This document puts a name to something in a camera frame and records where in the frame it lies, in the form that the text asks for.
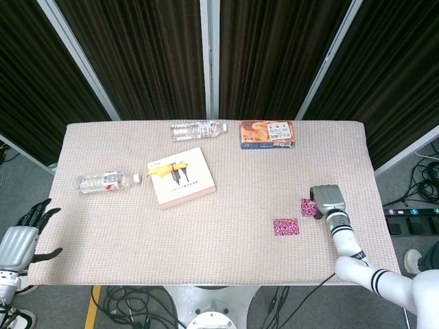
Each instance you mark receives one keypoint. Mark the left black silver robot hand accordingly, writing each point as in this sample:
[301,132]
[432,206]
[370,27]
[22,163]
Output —
[15,246]

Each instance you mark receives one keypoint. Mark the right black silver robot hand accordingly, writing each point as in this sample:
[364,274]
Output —
[329,198]

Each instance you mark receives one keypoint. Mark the pink patterned block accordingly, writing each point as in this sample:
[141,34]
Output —
[308,207]
[286,227]

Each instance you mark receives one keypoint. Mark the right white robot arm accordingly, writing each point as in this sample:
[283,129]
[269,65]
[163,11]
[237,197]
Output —
[346,240]

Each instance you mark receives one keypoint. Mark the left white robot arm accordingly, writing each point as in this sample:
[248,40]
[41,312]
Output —
[8,286]

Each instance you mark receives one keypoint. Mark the black white sneaker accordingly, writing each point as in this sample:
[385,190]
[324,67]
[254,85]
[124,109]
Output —
[22,318]
[25,289]

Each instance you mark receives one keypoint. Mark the orange blue snack box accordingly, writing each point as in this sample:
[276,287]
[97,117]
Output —
[264,135]

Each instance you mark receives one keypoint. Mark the yellow floor tape strip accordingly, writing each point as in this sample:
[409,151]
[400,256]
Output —
[92,308]

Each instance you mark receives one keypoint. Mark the clear bottle red label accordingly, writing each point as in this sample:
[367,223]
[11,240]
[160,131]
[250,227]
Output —
[103,182]

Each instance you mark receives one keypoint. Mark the pink waffle weave tablecloth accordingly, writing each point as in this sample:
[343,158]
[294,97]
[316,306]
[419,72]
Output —
[223,240]

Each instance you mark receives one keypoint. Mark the dark jeans leg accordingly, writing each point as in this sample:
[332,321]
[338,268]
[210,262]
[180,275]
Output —
[428,262]

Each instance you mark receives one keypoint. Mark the dark brown curtain panel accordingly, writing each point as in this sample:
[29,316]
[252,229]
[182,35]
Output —
[274,58]
[394,85]
[144,58]
[34,85]

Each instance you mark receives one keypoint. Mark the clear bottle white pink label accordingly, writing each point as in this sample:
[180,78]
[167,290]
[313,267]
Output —
[195,130]

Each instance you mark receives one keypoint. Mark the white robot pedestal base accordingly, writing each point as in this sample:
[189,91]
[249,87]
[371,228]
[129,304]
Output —
[212,303]

